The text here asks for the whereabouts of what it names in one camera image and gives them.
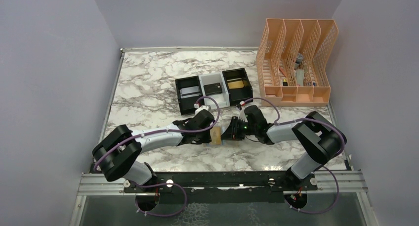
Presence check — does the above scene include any purple cable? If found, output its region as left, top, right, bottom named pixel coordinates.
left=93, top=96, right=221, bottom=173
left=240, top=97, right=347, bottom=215

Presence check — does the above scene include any gold card in tray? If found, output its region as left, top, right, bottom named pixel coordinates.
left=227, top=80, right=245, bottom=90

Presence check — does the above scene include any silver card in tray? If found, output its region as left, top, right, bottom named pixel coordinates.
left=179, top=86, right=201, bottom=99

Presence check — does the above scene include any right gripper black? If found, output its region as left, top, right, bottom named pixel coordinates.
left=219, top=116, right=257, bottom=140

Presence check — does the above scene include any black metal base rail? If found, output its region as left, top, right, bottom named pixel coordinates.
left=78, top=170, right=367, bottom=206

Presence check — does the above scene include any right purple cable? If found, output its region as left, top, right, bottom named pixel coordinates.
left=240, top=97, right=347, bottom=215

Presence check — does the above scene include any orange plastic desk organizer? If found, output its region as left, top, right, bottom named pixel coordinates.
left=256, top=19, right=338, bottom=107

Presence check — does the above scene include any black card in tray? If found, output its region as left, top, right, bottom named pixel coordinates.
left=204, top=83, right=223, bottom=96

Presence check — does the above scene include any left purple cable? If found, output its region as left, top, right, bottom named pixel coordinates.
left=93, top=96, right=221, bottom=173

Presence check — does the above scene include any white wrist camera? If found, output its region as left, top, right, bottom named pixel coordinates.
left=194, top=103, right=210, bottom=114
left=236, top=101, right=247, bottom=122

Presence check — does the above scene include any grey tape roll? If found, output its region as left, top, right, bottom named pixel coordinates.
left=294, top=53, right=304, bottom=69

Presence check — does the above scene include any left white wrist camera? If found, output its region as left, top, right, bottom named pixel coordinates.
left=194, top=103, right=210, bottom=114

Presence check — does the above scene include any black white card tray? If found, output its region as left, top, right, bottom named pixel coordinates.
left=175, top=68, right=253, bottom=115

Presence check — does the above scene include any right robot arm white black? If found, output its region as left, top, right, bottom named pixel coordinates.
left=221, top=105, right=347, bottom=190

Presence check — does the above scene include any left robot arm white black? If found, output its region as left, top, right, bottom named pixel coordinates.
left=92, top=109, right=216, bottom=192

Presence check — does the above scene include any gold card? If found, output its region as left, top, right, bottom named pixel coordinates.
left=210, top=126, right=222, bottom=145
left=227, top=80, right=245, bottom=90

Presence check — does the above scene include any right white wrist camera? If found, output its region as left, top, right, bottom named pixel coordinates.
left=236, top=101, right=247, bottom=122

